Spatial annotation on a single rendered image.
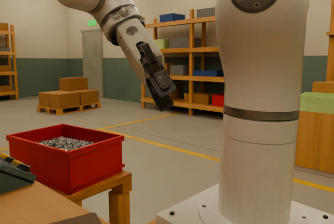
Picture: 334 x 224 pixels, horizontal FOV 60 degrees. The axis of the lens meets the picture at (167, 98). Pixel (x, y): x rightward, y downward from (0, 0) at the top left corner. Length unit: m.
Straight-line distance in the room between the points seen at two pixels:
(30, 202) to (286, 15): 0.52
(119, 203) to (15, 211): 0.45
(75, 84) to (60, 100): 0.88
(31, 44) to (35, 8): 1.21
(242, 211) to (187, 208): 0.12
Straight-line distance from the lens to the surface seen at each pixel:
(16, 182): 0.68
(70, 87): 7.28
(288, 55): 0.43
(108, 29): 0.57
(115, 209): 0.99
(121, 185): 0.95
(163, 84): 0.48
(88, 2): 0.57
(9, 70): 9.73
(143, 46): 0.48
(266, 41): 0.41
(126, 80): 8.44
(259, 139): 0.46
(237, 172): 0.48
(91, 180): 0.88
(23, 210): 0.59
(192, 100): 6.14
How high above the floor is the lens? 1.16
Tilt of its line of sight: 7 degrees down
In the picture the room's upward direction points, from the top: straight up
